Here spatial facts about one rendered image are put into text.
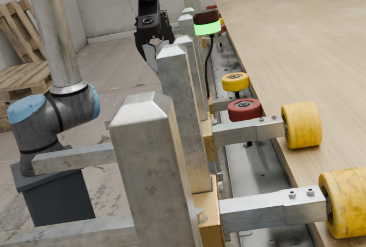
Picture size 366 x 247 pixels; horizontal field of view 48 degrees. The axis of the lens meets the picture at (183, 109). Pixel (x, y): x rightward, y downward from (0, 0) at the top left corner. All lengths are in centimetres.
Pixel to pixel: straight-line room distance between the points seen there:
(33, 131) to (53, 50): 31
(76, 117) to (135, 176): 144
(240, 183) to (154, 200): 99
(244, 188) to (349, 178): 71
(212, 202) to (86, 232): 16
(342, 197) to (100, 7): 860
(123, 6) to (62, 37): 729
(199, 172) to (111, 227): 13
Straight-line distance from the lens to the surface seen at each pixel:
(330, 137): 81
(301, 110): 74
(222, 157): 122
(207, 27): 96
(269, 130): 74
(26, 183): 166
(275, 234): 103
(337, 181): 52
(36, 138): 164
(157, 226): 26
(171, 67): 48
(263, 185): 121
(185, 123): 50
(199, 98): 75
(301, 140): 74
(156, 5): 93
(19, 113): 162
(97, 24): 904
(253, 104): 99
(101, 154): 77
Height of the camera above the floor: 125
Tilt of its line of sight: 19 degrees down
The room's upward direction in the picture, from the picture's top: 11 degrees counter-clockwise
